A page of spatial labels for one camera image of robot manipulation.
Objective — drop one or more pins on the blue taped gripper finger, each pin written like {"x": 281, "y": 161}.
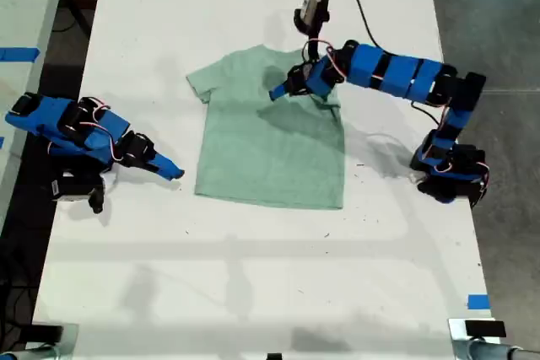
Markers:
{"x": 169, "y": 164}
{"x": 159, "y": 172}
{"x": 283, "y": 94}
{"x": 280, "y": 89}

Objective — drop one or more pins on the pale green T-shirt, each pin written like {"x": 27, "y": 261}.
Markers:
{"x": 270, "y": 153}

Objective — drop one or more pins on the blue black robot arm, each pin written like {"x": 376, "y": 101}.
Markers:
{"x": 46, "y": 113}
{"x": 396, "y": 73}

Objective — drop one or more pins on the long blue tape strip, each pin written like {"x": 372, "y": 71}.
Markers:
{"x": 19, "y": 54}

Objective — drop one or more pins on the white side table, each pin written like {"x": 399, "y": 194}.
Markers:
{"x": 25, "y": 6}

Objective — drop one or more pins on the metal table clamp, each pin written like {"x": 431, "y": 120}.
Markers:
{"x": 457, "y": 341}
{"x": 69, "y": 341}

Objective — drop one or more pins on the small black box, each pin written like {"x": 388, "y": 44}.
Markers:
{"x": 44, "y": 333}
{"x": 485, "y": 328}

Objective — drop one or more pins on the square blue tape piece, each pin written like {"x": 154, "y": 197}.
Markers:
{"x": 478, "y": 302}

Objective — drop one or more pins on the black grey camera box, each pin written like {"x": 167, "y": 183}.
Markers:
{"x": 312, "y": 10}

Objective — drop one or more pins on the black camera box, white label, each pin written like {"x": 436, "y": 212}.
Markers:
{"x": 69, "y": 187}

